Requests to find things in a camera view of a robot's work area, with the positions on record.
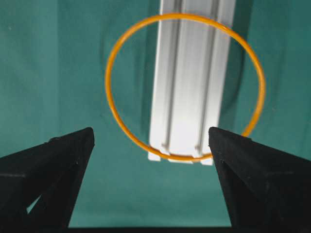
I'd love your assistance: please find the silver aluminium extrusion rail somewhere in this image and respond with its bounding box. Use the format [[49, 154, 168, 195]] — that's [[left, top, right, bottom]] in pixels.
[[147, 0, 238, 166]]

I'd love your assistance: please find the orange rubber band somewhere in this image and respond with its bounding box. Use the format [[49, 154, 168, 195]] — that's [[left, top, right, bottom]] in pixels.
[[104, 13, 266, 163]]

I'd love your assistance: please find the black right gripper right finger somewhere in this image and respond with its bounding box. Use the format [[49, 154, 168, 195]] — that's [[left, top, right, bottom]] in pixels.
[[208, 127, 311, 233]]

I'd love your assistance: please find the green table cloth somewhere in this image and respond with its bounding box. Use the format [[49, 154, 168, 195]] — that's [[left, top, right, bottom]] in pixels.
[[0, 0, 311, 227]]

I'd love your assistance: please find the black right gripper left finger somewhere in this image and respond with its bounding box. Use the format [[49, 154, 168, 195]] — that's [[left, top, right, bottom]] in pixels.
[[0, 127, 95, 233]]

